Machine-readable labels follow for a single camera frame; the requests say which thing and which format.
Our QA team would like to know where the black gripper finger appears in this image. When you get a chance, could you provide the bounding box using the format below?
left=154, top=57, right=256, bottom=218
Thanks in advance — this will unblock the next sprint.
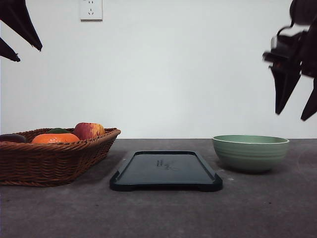
left=0, top=37, right=20, bottom=62
left=301, top=78, right=317, bottom=121
left=0, top=0, right=43, bottom=52
left=271, top=64, right=302, bottom=114

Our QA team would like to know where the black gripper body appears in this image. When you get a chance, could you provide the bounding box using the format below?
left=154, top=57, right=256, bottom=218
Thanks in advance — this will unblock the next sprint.
left=262, top=0, right=317, bottom=78

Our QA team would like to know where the green ceramic bowl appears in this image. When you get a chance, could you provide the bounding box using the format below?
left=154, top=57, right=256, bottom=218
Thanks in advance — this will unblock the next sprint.
left=212, top=134, right=289, bottom=171

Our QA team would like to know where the brown wicker basket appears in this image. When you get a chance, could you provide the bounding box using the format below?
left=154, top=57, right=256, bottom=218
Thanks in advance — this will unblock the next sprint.
left=0, top=128, right=121, bottom=187

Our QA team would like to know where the dark purple fruit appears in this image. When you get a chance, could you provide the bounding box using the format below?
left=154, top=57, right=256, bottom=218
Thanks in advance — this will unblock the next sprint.
left=0, top=134, right=25, bottom=143

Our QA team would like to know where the dark green fruit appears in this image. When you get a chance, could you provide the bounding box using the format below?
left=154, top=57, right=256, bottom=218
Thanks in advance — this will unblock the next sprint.
left=48, top=128, right=71, bottom=133

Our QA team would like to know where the orange tangerine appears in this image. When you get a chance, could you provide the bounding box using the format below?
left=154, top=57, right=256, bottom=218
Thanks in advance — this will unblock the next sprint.
left=32, top=133, right=80, bottom=144

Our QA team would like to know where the red yellow apple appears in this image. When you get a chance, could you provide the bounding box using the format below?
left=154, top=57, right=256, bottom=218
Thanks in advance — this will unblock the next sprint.
left=74, top=122, right=105, bottom=140

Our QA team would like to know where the dark rectangular tray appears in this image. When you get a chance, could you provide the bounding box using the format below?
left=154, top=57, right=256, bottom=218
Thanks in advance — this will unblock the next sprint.
left=109, top=151, right=223, bottom=192

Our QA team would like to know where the white wall socket left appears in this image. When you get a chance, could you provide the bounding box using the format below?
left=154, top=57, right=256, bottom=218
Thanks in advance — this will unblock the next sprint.
left=79, top=0, right=103, bottom=23

